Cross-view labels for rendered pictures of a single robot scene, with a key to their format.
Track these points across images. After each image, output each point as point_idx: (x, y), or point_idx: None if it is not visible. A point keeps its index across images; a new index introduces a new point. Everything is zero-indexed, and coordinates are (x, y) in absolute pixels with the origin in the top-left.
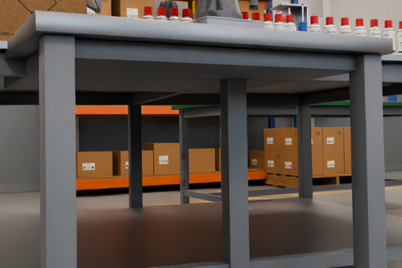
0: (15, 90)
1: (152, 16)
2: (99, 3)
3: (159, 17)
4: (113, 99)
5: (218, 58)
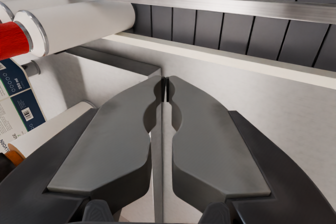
0: None
1: (13, 21)
2: (140, 86)
3: (0, 10)
4: None
5: None
